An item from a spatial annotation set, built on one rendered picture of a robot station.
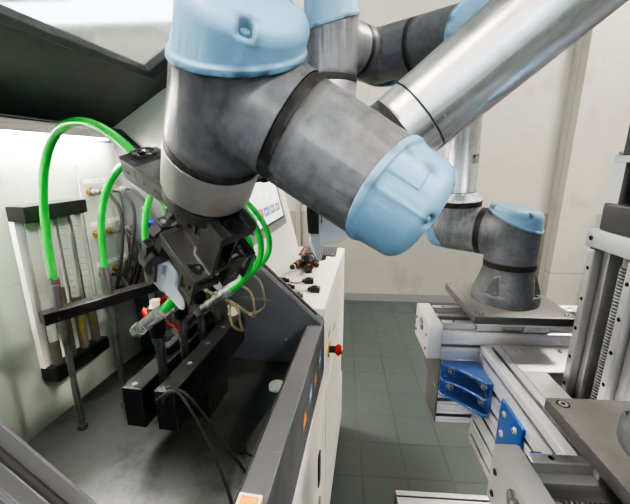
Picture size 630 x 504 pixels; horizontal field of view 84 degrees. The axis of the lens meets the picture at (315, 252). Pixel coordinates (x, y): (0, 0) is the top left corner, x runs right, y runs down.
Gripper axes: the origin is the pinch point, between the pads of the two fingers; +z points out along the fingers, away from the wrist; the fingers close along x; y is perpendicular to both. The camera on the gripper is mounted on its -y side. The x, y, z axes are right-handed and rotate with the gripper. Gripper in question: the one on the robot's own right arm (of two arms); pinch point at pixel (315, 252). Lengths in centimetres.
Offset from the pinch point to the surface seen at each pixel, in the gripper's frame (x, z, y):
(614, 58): 283, -91, 191
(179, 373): 0.4, 24.9, -26.0
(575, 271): 283, 83, 193
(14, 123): 3, -20, -54
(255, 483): -17.2, 27.9, -5.3
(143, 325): -11.8, 8.8, -22.9
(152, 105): 35, -28, -48
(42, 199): -1.5, -7.7, -46.6
